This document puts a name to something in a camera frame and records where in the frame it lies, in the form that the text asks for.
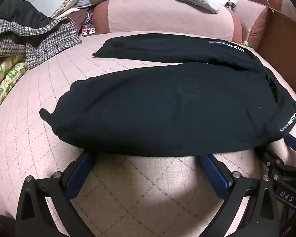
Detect cream cloth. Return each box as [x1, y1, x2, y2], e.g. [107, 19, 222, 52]
[52, 0, 81, 18]

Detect green printed blanket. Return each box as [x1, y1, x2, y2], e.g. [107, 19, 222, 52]
[0, 54, 27, 121]

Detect pink brown side cushion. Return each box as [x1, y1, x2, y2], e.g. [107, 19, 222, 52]
[233, 0, 269, 50]

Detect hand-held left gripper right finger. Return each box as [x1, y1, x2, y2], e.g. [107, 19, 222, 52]
[197, 154, 280, 237]

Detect black garment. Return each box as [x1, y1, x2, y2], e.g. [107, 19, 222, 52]
[0, 0, 52, 27]

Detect pink quilted sofa cover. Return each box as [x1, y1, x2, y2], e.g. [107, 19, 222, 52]
[0, 31, 296, 237]

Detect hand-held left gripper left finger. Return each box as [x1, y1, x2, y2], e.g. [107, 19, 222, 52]
[16, 150, 98, 237]

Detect pink bolster cushion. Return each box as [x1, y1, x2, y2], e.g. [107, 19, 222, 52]
[92, 0, 243, 42]

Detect black pants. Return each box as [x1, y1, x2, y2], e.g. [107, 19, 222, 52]
[39, 33, 296, 157]

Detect houndstooth coat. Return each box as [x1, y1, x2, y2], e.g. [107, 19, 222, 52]
[0, 17, 82, 68]

